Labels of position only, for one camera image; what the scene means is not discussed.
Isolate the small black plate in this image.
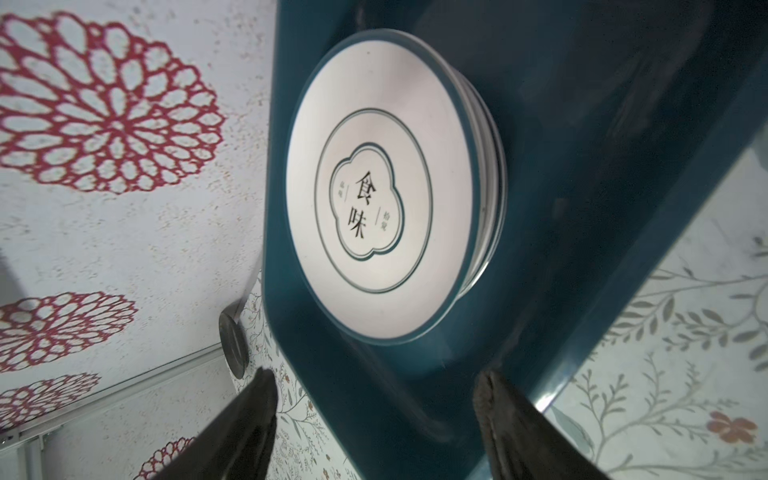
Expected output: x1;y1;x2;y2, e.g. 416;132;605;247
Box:
218;311;249;380

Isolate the teal plastic bin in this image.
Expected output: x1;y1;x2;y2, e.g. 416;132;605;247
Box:
262;1;767;479

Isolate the green rim plate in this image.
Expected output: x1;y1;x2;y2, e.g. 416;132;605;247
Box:
454;70;508;298

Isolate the white plate gold outline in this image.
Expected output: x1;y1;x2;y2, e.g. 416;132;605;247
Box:
285;29;482;345

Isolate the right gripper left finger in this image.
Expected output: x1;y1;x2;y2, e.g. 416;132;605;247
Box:
156;368;279;479

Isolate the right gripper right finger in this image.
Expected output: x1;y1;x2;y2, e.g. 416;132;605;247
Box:
472;370;607;479

